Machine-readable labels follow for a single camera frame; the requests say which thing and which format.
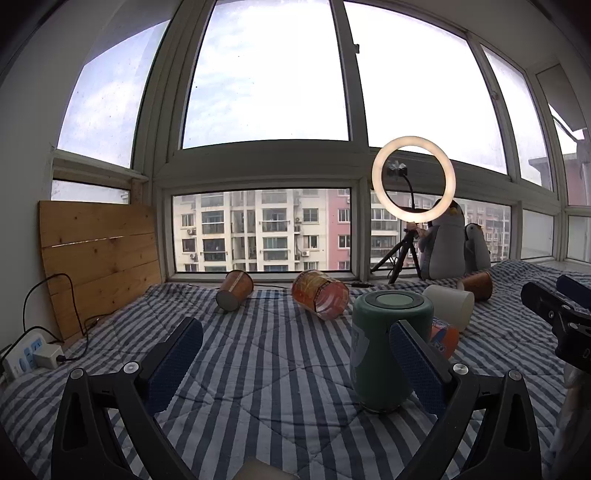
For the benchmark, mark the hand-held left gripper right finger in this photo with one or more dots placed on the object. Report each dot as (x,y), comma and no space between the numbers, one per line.
(415,360)

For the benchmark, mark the white window frame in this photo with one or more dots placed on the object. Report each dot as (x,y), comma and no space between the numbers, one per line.
(358,138)

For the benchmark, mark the brown paper cup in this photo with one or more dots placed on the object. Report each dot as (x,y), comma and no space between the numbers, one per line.
(234,288)
(478,285)

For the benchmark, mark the black gooseneck phone holder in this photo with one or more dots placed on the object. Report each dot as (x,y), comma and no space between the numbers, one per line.
(408,180)

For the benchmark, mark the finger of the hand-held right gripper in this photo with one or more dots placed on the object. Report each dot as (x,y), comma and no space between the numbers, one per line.
(575,287)
(542,300)

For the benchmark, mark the orange instant noodle cup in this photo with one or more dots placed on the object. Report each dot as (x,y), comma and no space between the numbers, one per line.
(318,293)

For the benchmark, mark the small grey penguin plush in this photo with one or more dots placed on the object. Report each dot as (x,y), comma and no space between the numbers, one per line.
(476,249)

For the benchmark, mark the white plastic cup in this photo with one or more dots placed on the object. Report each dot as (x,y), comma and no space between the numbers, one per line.
(450,304)

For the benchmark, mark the blue striped blanket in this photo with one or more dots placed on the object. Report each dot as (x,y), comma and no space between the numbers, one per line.
(277,369)

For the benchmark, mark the wooden board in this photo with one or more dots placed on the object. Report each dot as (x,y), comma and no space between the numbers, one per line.
(101,258)

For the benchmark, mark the large grey penguin plush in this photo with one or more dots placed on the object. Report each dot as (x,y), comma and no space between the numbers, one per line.
(445,244)

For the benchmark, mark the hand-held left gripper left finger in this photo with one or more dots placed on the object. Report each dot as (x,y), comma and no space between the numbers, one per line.
(173,364)

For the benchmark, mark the black tripod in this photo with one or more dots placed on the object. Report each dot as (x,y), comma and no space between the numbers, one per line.
(406,247)

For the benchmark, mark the green cup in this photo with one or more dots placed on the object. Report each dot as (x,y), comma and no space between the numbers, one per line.
(376,350)

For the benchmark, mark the white power strip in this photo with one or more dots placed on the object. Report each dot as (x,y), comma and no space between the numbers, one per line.
(32,353)

